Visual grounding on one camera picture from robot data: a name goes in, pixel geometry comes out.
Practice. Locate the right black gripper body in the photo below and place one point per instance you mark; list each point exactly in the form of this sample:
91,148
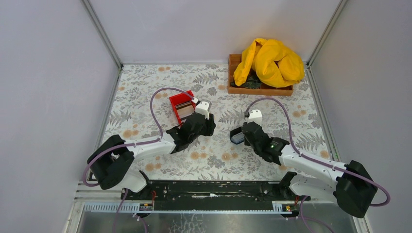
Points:
247,132

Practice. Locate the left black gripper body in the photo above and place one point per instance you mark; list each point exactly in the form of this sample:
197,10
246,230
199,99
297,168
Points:
205,125

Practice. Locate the black card holder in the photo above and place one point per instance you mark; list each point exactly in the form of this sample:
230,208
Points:
236,131

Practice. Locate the red plastic bin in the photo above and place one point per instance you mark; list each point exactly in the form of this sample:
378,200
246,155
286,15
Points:
178,99

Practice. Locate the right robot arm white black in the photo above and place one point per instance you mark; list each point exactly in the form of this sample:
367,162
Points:
347,185

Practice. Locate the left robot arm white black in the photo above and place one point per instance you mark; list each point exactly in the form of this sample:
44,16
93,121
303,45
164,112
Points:
111,163

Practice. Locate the floral table mat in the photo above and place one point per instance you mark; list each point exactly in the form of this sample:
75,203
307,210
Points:
142,101

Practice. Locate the dark green object in tray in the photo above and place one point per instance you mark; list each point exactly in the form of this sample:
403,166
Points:
252,82

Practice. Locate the wooden tray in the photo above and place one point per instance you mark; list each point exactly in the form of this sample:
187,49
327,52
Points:
233,61

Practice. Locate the yellow cloth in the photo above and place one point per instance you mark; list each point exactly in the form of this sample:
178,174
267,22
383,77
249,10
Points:
275,64

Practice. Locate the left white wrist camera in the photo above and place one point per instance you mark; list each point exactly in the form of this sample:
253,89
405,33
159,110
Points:
203,107

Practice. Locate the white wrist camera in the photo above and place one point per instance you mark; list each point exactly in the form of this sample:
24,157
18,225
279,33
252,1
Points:
203,107
255,116

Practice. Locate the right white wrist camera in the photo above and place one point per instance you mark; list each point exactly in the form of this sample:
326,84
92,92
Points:
255,116

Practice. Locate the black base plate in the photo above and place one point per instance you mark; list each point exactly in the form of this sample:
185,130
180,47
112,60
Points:
216,196

